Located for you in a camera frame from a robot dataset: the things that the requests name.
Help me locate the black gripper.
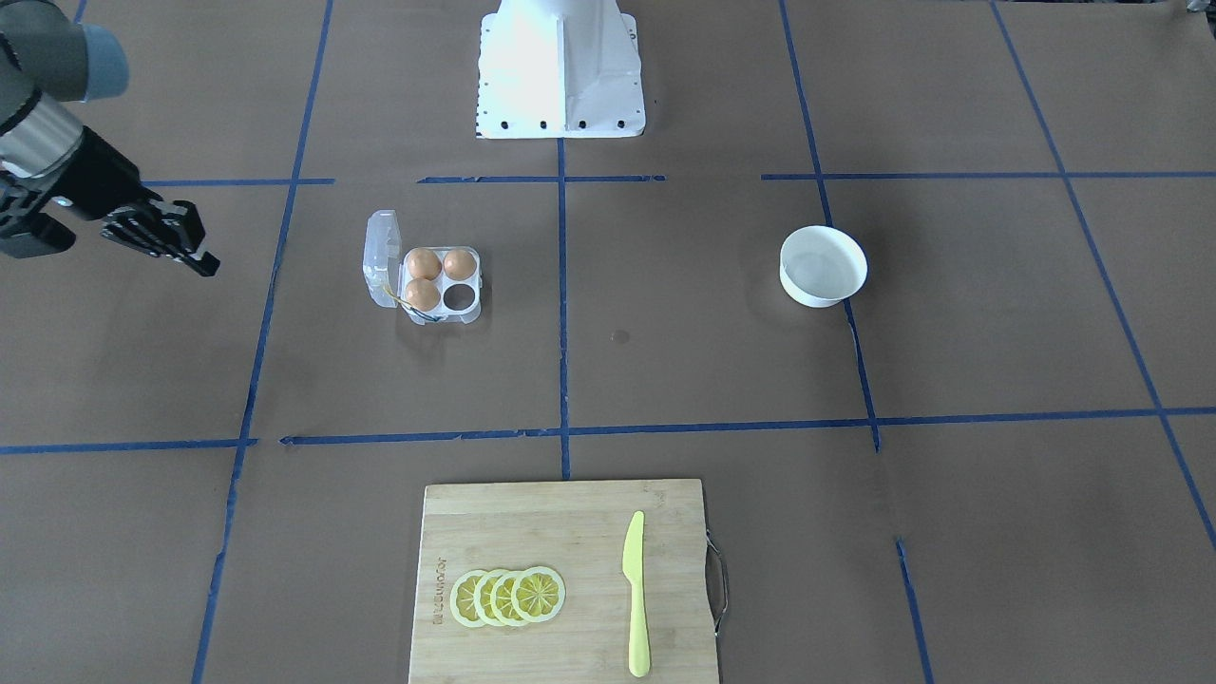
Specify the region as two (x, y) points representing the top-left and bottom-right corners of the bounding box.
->
(1, 128), (221, 277)

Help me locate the brown egg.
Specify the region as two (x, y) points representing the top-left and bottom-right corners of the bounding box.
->
(441, 248), (479, 281)

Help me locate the white ceramic bowl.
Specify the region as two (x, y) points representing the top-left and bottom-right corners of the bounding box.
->
(778, 225), (869, 308)

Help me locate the brown egg front slot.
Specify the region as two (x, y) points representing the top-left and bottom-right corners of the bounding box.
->
(401, 277), (441, 313)

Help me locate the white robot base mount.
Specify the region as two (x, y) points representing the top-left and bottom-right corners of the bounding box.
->
(475, 1), (647, 140)

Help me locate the brown egg slot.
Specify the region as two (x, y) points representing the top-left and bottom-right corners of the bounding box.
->
(404, 247), (443, 281)
(401, 277), (441, 313)

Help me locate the clear plastic egg box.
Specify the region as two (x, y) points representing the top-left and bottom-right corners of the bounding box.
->
(362, 211), (483, 326)

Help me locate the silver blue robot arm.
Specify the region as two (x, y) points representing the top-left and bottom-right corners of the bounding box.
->
(1, 1), (220, 277)

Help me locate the brown egg rear slot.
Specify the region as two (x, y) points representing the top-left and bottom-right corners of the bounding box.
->
(404, 247), (443, 281)

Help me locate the yellow plastic knife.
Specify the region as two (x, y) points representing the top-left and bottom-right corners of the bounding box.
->
(621, 510), (652, 678)

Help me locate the lemon slice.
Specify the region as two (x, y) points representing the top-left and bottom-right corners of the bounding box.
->
(489, 570), (527, 627)
(513, 566), (565, 624)
(472, 568), (505, 627)
(447, 570), (486, 629)

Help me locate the bamboo cutting board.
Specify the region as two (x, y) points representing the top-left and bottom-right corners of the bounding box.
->
(409, 478), (720, 683)

